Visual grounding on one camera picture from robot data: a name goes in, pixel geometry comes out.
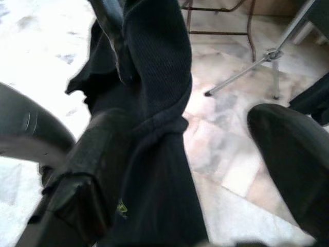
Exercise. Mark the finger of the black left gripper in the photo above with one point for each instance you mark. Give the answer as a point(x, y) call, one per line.
point(115, 33)

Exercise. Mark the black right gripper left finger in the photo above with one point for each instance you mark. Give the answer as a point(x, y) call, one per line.
point(84, 167)

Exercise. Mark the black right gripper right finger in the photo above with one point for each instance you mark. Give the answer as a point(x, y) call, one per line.
point(295, 159)

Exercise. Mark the black garment with green print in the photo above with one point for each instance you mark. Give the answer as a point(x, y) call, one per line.
point(159, 64)

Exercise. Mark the black garment on black hanger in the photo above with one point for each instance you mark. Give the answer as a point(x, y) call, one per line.
point(316, 103)

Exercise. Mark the marble table with red edge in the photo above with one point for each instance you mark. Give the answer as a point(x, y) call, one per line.
point(218, 33)

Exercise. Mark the silver metal clothes rack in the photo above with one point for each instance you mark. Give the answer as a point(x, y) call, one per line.
point(273, 54)

